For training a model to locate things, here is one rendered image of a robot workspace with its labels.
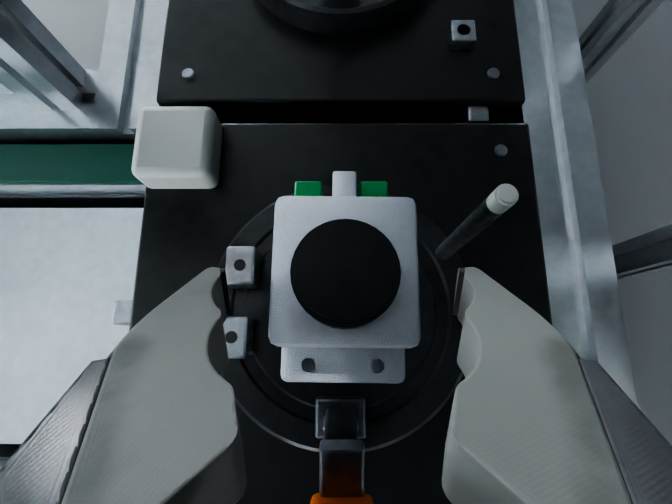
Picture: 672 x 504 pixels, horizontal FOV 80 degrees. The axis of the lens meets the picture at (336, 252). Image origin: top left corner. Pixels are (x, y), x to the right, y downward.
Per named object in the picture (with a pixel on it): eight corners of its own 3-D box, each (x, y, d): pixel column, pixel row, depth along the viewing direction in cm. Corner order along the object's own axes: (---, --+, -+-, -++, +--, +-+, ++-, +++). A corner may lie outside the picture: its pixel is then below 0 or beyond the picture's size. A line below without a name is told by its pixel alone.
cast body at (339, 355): (394, 378, 17) (433, 398, 10) (289, 376, 17) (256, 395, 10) (391, 189, 19) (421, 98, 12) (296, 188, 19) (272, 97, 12)
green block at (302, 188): (325, 238, 22) (322, 206, 17) (303, 238, 22) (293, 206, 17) (325, 216, 22) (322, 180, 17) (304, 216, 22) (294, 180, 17)
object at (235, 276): (259, 289, 21) (253, 284, 20) (231, 289, 21) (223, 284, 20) (261, 252, 22) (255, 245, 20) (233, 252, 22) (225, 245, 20)
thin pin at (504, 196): (451, 259, 22) (521, 205, 13) (436, 259, 22) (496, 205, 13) (450, 245, 22) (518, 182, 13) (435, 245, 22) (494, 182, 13)
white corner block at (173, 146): (227, 200, 27) (207, 174, 23) (158, 200, 27) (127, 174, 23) (231, 136, 28) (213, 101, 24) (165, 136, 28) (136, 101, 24)
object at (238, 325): (252, 358, 20) (245, 358, 19) (223, 358, 20) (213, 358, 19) (254, 318, 21) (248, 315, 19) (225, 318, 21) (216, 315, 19)
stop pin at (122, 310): (161, 327, 27) (131, 324, 23) (143, 327, 27) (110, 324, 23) (163, 306, 27) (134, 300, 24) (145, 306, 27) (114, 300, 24)
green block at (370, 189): (377, 238, 22) (388, 206, 17) (355, 238, 22) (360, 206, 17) (377, 216, 22) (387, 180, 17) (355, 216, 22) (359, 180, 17)
